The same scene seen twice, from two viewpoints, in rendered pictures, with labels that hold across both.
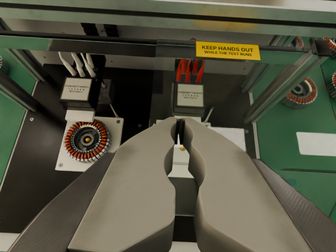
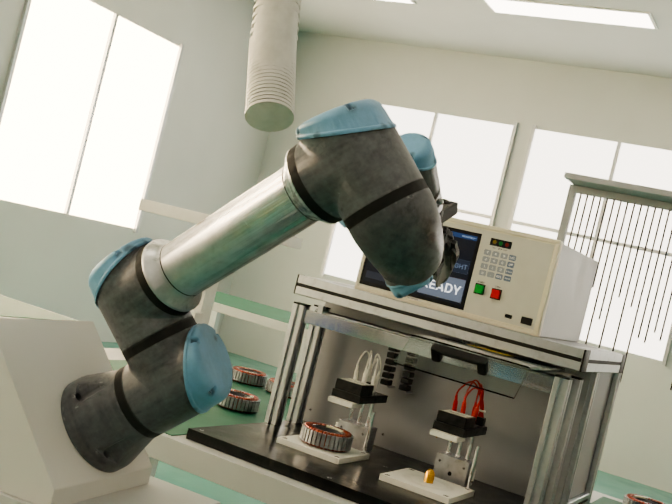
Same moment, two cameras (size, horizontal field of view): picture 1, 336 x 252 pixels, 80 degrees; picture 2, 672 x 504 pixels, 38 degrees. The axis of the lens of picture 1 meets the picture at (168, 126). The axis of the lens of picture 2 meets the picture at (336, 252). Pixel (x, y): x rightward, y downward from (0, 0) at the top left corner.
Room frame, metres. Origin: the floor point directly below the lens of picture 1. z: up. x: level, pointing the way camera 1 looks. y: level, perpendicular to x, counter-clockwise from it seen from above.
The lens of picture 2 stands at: (-1.69, -0.74, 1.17)
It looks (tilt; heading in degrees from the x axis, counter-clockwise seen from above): 0 degrees down; 29
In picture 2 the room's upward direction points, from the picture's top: 14 degrees clockwise
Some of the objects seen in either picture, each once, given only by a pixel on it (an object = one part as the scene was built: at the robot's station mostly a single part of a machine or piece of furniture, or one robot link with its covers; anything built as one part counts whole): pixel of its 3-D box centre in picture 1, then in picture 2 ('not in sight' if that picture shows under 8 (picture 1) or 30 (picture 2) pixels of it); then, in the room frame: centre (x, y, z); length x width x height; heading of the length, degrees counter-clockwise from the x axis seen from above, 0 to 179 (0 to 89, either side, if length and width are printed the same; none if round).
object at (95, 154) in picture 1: (88, 140); (326, 436); (0.14, 0.20, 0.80); 0.11 x 0.11 x 0.04
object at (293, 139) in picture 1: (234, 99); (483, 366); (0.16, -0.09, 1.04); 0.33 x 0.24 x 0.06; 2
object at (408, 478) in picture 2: not in sight; (427, 485); (0.15, -0.04, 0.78); 0.15 x 0.15 x 0.01; 2
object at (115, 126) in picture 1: (91, 143); (323, 448); (0.14, 0.20, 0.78); 0.15 x 0.15 x 0.01; 2
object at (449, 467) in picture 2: not in sight; (454, 468); (0.29, -0.04, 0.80); 0.07 x 0.05 x 0.06; 92
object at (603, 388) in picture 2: not in sight; (586, 440); (0.55, -0.24, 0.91); 0.28 x 0.03 x 0.32; 2
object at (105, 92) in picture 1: (98, 91); (355, 434); (0.28, 0.20, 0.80); 0.07 x 0.05 x 0.06; 92
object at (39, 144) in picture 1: (138, 142); (375, 473); (0.16, 0.08, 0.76); 0.64 x 0.47 x 0.02; 92
